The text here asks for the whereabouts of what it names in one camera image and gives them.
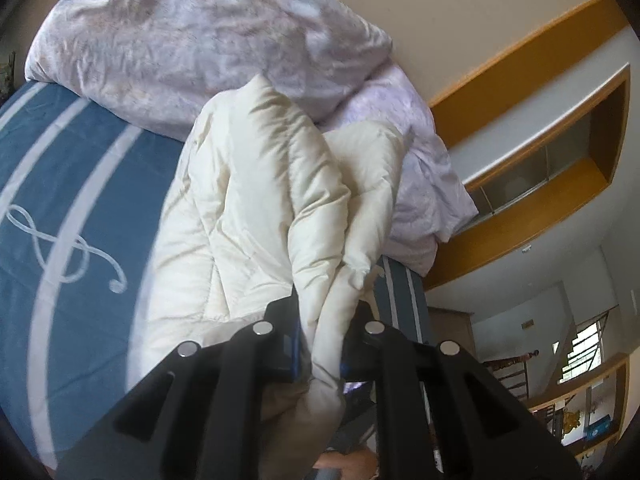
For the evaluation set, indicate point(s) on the pink floral duvet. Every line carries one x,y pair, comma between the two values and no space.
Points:
425,175

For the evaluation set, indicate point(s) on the bright window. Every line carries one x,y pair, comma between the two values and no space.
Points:
585,355

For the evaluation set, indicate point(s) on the cream down jacket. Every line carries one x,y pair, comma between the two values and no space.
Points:
260,185

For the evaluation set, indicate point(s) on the blue box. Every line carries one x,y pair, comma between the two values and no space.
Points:
597,430

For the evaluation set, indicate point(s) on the blue striped bed sheet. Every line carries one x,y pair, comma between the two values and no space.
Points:
75,185

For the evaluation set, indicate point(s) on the wooden framed glass cabinet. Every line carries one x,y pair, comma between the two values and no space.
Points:
530,70

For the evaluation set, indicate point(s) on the wooden shelf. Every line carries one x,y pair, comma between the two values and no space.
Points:
575,395

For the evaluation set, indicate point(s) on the pink floral pillow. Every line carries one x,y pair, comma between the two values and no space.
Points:
200,35

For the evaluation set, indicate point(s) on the wooden stair railing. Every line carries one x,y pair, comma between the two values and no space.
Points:
510,375

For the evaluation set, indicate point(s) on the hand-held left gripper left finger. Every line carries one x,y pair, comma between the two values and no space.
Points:
292,355

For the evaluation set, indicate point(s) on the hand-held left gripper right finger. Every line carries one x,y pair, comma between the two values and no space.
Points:
360,350

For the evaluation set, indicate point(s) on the person's right hand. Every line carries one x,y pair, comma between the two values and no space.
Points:
357,460

